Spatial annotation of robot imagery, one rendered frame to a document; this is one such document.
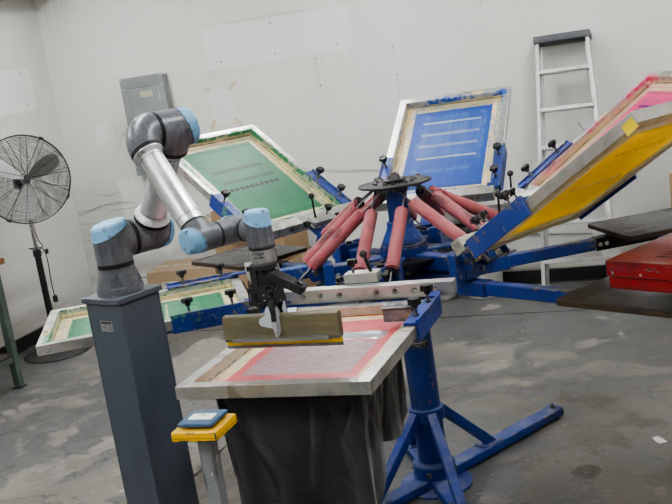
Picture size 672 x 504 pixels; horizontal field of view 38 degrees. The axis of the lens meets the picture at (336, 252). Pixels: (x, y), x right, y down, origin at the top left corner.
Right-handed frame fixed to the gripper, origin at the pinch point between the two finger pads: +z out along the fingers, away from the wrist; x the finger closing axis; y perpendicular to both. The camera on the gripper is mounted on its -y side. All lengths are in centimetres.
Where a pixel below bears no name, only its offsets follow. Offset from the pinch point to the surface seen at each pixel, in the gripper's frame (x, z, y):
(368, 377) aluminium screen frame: 12.3, 10.4, -28.0
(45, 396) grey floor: -250, 111, 287
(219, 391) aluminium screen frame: 15.2, 12.1, 15.0
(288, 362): -13.2, 14.0, 5.9
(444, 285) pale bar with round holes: -67, 7, -31
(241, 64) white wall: -457, -78, 207
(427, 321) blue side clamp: -43, 12, -30
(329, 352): -21.3, 13.9, -4.6
